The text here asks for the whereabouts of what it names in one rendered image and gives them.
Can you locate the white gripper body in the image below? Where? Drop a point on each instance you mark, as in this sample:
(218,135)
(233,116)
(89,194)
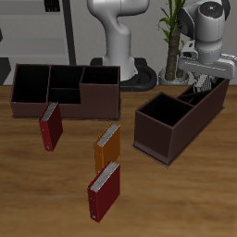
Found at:
(216,66)

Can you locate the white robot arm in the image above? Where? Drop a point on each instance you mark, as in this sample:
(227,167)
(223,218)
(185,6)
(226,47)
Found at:
(118,46)

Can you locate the striped book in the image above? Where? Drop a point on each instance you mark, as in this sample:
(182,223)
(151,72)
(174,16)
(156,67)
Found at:
(203,84)

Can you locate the dark brown desk caddy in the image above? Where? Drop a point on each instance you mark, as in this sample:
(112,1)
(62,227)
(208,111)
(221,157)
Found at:
(188,126)
(98,98)

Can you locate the orange book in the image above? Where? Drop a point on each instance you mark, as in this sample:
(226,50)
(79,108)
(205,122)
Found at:
(109,148)

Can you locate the red book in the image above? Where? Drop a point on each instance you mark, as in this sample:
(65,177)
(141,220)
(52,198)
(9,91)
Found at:
(106,191)
(54,126)

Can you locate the green pot plant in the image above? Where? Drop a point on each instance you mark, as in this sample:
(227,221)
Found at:
(172,46)

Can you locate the white plant pot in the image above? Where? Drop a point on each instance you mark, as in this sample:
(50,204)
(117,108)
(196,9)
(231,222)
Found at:
(163,81)

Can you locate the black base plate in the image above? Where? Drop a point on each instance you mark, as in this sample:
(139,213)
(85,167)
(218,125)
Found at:
(145,80)

